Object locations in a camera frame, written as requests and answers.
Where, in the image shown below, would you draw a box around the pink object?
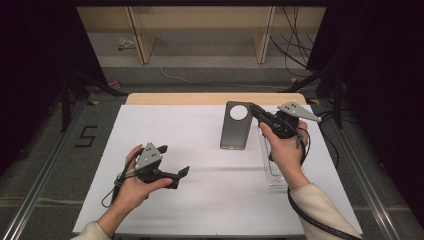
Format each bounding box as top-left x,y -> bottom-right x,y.
91,79 -> 122,94

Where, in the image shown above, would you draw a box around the white floor cable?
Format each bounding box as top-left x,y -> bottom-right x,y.
141,31 -> 289,91

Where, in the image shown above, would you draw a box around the black metal stand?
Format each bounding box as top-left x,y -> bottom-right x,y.
59,66 -> 129,134
279,64 -> 345,130

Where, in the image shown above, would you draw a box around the black curtain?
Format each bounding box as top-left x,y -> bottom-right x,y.
0,0 -> 109,174
306,0 -> 424,231

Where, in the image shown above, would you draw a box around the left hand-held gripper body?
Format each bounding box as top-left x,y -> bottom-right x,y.
134,142 -> 181,190

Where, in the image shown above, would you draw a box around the light wooden table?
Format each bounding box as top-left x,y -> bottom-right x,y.
125,92 -> 308,106

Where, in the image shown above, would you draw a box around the black floor cables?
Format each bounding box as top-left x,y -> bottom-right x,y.
314,108 -> 344,169

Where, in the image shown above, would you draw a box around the light wooden shelf unit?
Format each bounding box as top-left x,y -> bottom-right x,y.
75,5 -> 327,66

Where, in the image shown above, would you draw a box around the black cable bundle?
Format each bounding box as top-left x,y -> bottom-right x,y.
269,5 -> 318,78

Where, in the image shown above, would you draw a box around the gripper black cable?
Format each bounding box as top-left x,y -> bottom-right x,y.
100,156 -> 141,209
268,128 -> 363,240

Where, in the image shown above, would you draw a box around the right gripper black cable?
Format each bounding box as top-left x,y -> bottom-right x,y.
268,128 -> 363,240

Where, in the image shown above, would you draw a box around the white table mat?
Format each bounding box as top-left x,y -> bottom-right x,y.
72,104 -> 364,236

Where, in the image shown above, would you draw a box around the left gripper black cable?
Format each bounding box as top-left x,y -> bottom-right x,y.
100,156 -> 141,209

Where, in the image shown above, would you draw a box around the person's right hand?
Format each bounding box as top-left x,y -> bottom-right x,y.
259,119 -> 310,191

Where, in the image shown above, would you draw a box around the grey phone case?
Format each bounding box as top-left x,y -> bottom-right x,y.
219,100 -> 255,151

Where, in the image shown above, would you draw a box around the white crumpled bag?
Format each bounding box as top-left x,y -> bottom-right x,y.
117,36 -> 136,52

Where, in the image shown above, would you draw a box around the aluminium floor rail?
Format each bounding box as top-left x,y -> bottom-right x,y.
314,98 -> 404,240
0,99 -> 88,240

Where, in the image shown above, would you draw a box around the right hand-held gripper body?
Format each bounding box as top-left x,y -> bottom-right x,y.
258,101 -> 323,140

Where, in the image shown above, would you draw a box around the person's left hand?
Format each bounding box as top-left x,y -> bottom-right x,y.
111,144 -> 174,218

